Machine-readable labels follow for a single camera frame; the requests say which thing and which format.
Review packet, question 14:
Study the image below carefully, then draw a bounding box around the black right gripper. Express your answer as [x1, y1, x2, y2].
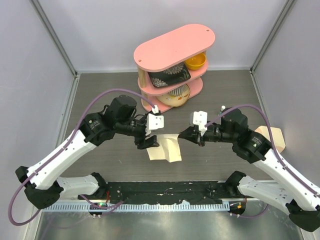
[177, 124, 237, 147]

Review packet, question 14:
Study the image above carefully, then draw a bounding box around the pink envelope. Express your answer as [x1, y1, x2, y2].
[254, 125, 286, 153]

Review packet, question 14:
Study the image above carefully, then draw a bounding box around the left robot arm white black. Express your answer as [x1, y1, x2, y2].
[15, 95, 164, 210]

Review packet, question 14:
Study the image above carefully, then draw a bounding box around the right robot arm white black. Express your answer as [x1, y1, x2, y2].
[178, 105, 320, 232]

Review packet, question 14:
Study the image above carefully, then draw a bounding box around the beige patterned plate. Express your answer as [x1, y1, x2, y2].
[156, 84, 191, 107]

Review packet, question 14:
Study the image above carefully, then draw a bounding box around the striped small bowl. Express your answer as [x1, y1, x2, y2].
[168, 85, 185, 97]

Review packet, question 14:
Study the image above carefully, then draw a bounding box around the black floral plate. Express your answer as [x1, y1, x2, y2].
[148, 62, 191, 88]

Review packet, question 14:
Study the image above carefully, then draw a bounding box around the pink three-tier shelf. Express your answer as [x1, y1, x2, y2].
[133, 24, 216, 113]

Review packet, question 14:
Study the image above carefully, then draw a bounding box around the yellow bowl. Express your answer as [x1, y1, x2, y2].
[184, 52, 207, 70]

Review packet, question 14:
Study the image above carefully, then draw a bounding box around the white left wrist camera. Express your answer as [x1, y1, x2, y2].
[145, 105, 165, 136]

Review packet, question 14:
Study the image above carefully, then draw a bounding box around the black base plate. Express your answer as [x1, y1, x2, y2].
[85, 181, 245, 205]

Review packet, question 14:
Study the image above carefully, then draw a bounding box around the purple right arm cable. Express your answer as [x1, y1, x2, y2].
[203, 104, 320, 220]

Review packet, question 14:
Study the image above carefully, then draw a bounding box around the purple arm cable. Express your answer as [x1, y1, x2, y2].
[8, 88, 156, 227]
[203, 104, 320, 220]

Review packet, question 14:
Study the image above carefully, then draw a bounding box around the white slotted cable duct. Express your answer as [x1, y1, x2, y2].
[43, 201, 230, 213]

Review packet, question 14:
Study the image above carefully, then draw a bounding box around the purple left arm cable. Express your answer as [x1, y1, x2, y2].
[8, 88, 156, 227]

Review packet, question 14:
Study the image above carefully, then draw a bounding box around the aluminium frame rail right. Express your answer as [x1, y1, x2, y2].
[250, 0, 297, 75]

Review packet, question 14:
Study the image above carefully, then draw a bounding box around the aluminium frame rail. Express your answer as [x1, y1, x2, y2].
[250, 0, 297, 75]
[29, 0, 78, 77]

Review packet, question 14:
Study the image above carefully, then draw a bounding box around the aluminium frame rail left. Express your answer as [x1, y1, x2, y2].
[29, 0, 78, 77]

